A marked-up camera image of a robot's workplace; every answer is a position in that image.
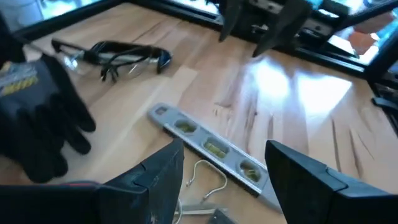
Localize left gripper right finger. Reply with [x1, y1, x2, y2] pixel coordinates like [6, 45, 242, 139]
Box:
[265, 139, 398, 224]

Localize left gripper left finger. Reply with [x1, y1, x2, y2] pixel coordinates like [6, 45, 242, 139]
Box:
[0, 139, 185, 224]

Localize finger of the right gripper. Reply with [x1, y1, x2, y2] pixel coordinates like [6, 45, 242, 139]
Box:
[252, 0, 313, 58]
[218, 0, 246, 43]

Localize black-handled screwdriver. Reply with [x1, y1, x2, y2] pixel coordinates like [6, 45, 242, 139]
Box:
[174, 200, 239, 224]

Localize grey torpedo level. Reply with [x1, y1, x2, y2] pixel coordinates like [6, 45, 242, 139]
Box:
[147, 102, 283, 214]

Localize black work gloves pair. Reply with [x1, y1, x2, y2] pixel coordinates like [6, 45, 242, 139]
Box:
[0, 54, 97, 184]

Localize clear safety glasses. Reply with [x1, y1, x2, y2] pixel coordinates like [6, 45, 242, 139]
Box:
[51, 39, 150, 84]

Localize silver wire hook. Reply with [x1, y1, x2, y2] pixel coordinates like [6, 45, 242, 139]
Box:
[185, 159, 228, 203]

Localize black aluminium table frame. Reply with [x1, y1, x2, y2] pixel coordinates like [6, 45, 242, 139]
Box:
[14, 0, 398, 103]

